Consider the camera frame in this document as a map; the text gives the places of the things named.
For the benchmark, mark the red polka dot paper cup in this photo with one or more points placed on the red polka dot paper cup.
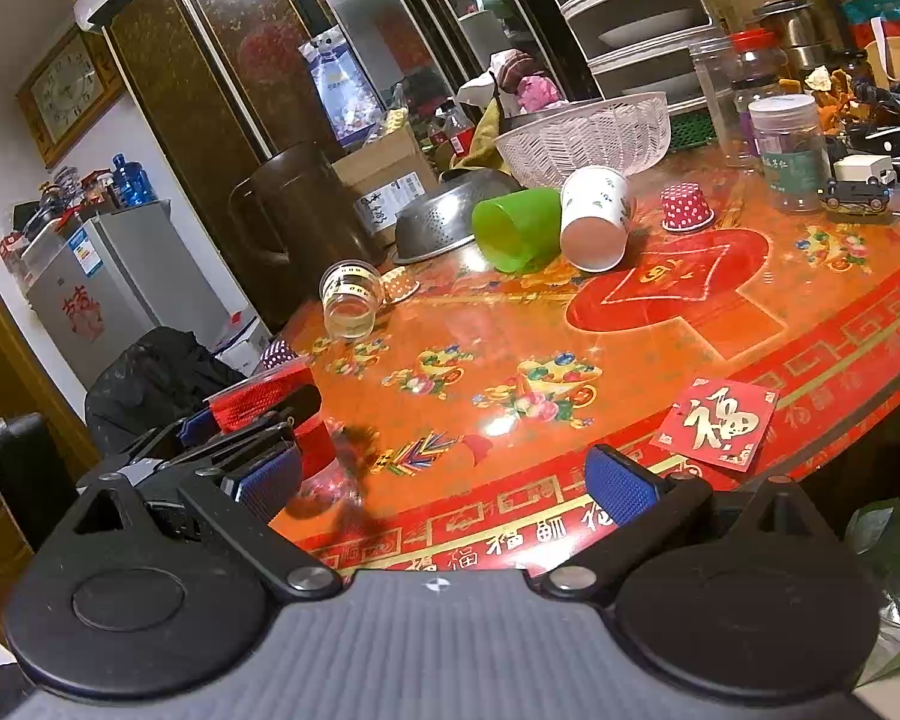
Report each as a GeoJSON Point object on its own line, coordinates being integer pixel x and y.
{"type": "Point", "coordinates": [686, 208]}

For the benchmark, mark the silver green foil bag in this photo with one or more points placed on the silver green foil bag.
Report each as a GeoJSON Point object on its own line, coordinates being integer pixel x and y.
{"type": "Point", "coordinates": [896, 555]}

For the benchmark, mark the white plastic basket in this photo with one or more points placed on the white plastic basket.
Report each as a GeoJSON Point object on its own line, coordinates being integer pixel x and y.
{"type": "Point", "coordinates": [585, 139]}

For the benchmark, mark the wooden wall clock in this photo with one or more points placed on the wooden wall clock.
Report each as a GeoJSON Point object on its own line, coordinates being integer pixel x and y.
{"type": "Point", "coordinates": [64, 94]}

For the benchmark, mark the tall clear plastic container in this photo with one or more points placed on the tall clear plastic container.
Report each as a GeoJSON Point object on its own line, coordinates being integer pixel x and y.
{"type": "Point", "coordinates": [712, 97]}

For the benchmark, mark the white floral paper cup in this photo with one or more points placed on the white floral paper cup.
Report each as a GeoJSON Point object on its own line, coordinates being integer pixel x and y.
{"type": "Point", "coordinates": [596, 217]}

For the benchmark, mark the clear jar red lid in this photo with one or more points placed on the clear jar red lid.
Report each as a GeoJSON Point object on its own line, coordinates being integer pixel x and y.
{"type": "Point", "coordinates": [761, 64]}

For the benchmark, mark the green plastic crate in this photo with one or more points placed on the green plastic crate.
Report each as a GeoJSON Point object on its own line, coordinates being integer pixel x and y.
{"type": "Point", "coordinates": [691, 131]}

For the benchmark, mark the green plastic cup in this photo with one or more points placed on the green plastic cup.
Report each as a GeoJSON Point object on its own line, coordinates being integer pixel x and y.
{"type": "Point", "coordinates": [514, 229]}

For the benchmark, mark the black electronic device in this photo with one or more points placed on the black electronic device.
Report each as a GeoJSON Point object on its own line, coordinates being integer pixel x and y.
{"type": "Point", "coordinates": [881, 144]}

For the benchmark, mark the red envelope gold character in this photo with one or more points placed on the red envelope gold character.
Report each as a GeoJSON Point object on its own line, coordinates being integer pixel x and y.
{"type": "Point", "coordinates": [716, 424]}

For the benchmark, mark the dark brown plastic jug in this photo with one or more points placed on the dark brown plastic jug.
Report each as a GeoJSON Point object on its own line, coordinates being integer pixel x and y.
{"type": "Point", "coordinates": [307, 225]}

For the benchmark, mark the cola bottle red label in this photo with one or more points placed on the cola bottle red label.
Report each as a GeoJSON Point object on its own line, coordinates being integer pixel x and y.
{"type": "Point", "coordinates": [456, 131]}

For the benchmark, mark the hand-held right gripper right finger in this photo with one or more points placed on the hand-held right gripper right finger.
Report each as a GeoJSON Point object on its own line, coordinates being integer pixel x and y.
{"type": "Point", "coordinates": [619, 484]}

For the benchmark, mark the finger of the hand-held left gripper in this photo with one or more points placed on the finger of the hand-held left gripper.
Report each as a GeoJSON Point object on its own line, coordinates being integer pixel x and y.
{"type": "Point", "coordinates": [289, 401]}
{"type": "Point", "coordinates": [195, 429]}

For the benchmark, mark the black bag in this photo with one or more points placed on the black bag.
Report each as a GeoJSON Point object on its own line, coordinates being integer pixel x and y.
{"type": "Point", "coordinates": [157, 382]}

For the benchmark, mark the glass cup yellow band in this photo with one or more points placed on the glass cup yellow band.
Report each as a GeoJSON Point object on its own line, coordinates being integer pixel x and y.
{"type": "Point", "coordinates": [351, 300]}

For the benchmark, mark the small white carton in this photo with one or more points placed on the small white carton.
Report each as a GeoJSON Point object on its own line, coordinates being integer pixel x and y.
{"type": "Point", "coordinates": [240, 345]}

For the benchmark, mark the group of small jars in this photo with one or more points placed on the group of small jars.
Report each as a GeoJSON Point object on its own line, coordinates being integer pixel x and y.
{"type": "Point", "coordinates": [60, 202]}

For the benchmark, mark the blue plastic bottle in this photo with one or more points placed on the blue plastic bottle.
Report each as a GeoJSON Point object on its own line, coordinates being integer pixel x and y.
{"type": "Point", "coordinates": [131, 180]}

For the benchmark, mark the steel pot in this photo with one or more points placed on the steel pot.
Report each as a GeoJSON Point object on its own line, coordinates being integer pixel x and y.
{"type": "Point", "coordinates": [791, 30]}

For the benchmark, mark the orange polka dot paper cup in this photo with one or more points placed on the orange polka dot paper cup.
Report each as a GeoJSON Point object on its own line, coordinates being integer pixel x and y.
{"type": "Point", "coordinates": [399, 285]}

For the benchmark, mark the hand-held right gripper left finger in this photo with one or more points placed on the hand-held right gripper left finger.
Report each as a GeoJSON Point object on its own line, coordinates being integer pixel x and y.
{"type": "Point", "coordinates": [266, 481]}

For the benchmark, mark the blue white plastic package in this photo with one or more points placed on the blue white plastic package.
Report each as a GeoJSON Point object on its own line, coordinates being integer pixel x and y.
{"type": "Point", "coordinates": [341, 94]}

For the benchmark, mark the pink cloth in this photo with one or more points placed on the pink cloth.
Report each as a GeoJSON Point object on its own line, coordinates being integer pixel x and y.
{"type": "Point", "coordinates": [538, 92]}

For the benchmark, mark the silver refrigerator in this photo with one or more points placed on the silver refrigerator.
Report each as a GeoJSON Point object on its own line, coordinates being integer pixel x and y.
{"type": "Point", "coordinates": [135, 277]}

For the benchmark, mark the black suitcase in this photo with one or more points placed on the black suitcase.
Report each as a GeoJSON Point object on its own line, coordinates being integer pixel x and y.
{"type": "Point", "coordinates": [22, 480]}

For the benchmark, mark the white dish rack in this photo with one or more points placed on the white dish rack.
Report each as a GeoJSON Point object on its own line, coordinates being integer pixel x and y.
{"type": "Point", "coordinates": [645, 34]}

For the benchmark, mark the steel colander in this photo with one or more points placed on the steel colander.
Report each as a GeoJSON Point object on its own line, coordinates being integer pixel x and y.
{"type": "Point", "coordinates": [442, 221]}

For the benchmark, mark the maroon polka dot paper cup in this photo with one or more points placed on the maroon polka dot paper cup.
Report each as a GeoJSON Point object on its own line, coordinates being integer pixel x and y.
{"type": "Point", "coordinates": [277, 354]}

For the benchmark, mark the dark brown cabinet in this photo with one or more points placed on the dark brown cabinet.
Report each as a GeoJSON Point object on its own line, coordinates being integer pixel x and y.
{"type": "Point", "coordinates": [195, 90]}

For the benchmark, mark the clear jar white lid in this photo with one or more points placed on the clear jar white lid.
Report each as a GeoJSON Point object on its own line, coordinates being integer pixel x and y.
{"type": "Point", "coordinates": [791, 157]}

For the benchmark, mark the white toy truck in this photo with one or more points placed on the white toy truck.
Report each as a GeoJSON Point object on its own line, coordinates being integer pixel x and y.
{"type": "Point", "coordinates": [859, 184]}

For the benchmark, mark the clear plastic cup red band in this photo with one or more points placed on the clear plastic cup red band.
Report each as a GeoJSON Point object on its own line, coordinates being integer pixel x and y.
{"type": "Point", "coordinates": [322, 450]}

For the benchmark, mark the cardboard box with label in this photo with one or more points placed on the cardboard box with label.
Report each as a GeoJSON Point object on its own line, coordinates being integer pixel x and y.
{"type": "Point", "coordinates": [386, 172]}

